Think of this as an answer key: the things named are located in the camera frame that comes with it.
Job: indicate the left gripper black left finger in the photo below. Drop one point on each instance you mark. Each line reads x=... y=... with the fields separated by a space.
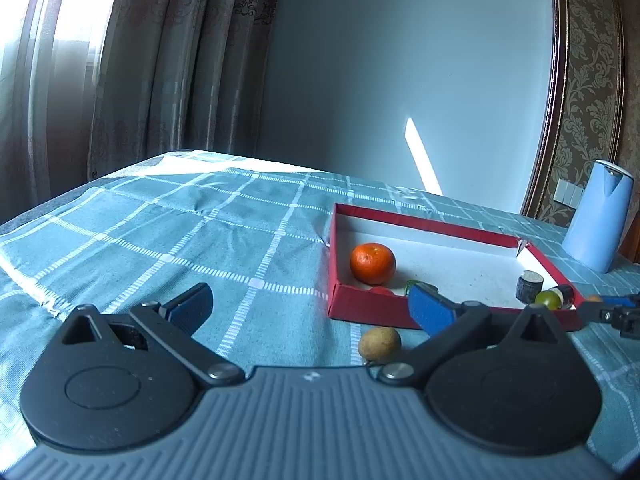
x=172 y=326

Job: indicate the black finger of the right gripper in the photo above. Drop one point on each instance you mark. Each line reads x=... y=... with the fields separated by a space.
x=596 y=312
x=626 y=301

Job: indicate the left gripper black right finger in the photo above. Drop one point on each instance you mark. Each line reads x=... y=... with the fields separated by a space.
x=451 y=328

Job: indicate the eggplant chunk with white cut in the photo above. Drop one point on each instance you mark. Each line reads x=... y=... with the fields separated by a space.
x=566 y=294

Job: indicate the green tomato with stem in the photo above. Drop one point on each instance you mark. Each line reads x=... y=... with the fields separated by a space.
x=552 y=299

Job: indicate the brown kiwi fruit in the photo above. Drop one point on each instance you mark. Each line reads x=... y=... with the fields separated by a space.
x=379 y=345

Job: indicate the dark eggplant chunk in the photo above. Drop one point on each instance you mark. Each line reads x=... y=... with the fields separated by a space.
x=529 y=285

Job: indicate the orange mandarin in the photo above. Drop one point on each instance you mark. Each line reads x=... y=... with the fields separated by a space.
x=372 y=263

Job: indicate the green cucumber chunk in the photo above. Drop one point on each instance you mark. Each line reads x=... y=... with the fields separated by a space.
x=412 y=284

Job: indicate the red shallow cardboard box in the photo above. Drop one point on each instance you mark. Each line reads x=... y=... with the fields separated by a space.
x=463 y=263

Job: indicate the light blue kettle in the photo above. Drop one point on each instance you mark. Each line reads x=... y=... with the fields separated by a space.
x=597 y=225

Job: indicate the teal checked bed sheet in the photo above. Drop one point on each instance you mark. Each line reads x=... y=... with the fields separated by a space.
x=257 y=232

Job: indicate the brown patterned curtain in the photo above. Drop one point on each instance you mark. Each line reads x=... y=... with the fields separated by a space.
x=91 y=86

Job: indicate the white wall switch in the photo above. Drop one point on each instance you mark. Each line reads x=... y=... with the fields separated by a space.
x=568 y=194

